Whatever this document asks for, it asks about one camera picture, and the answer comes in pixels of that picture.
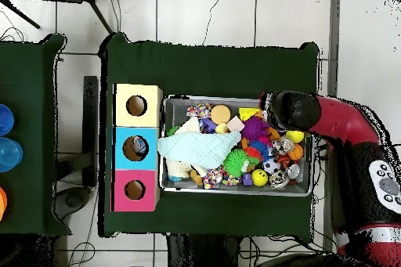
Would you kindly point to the mint green cloth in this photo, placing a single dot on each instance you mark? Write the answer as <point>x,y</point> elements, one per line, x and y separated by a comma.
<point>200,149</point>

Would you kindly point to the clear plastic wrapper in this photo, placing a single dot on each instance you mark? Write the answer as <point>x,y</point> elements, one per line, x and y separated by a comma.
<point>140,148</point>

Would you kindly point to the clear mesh bin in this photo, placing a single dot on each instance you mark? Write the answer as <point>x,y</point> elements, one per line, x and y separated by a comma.
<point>178,109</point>

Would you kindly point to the wooden three-hole sorting box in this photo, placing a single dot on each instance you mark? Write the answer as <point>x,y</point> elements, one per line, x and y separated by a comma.
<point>125,148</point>

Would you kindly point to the purple spiky ball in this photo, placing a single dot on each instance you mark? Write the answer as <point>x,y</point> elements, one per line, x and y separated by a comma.
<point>254,129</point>

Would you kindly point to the wooden cube block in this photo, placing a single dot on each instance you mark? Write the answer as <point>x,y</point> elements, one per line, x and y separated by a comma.
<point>235,124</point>

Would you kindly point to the orange round disc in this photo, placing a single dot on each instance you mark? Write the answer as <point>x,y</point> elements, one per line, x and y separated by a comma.
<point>220,114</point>

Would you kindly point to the crushed silver can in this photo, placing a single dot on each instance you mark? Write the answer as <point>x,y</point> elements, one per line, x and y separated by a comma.
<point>283,145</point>

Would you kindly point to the green spiky ball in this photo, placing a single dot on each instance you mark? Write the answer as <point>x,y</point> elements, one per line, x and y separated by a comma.
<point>236,163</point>

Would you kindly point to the yellow smiley face ball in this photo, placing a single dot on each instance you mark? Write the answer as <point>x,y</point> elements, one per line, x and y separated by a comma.
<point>259,178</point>

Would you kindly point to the cream knitted cloth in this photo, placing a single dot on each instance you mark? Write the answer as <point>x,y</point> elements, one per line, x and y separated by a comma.
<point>190,127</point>

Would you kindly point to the dark green table cloth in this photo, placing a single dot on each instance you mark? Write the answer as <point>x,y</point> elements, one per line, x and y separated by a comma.
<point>188,69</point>

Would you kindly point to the dark green side-table cloth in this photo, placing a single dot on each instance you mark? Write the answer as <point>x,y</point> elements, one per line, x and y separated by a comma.
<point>31,91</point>

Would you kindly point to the dark blue plastic cup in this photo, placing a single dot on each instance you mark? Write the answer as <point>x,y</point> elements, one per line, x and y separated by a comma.
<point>5,120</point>

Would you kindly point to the light blue plastic cup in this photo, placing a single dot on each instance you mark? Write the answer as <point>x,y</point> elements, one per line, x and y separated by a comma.
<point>9,154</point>

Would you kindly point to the orange plastic cup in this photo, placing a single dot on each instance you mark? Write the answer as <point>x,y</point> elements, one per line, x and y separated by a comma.
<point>2,203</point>

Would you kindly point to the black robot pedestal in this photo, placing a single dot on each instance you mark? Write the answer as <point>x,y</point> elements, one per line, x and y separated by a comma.
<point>207,254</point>

